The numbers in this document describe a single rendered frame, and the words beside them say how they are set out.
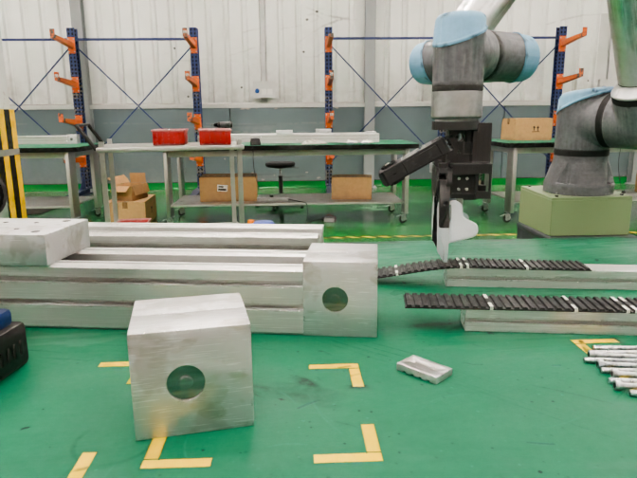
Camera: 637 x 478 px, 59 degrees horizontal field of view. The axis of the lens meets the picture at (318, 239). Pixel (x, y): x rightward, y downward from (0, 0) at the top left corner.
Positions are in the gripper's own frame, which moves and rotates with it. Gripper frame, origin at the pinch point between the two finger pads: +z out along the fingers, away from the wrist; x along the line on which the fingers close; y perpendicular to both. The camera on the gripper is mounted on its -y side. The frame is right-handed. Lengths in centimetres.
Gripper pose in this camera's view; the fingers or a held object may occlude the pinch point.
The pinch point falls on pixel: (437, 248)
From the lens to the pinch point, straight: 92.3
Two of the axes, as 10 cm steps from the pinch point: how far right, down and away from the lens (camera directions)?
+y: 10.0, 0.1, -1.0
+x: 1.0, -2.1, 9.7
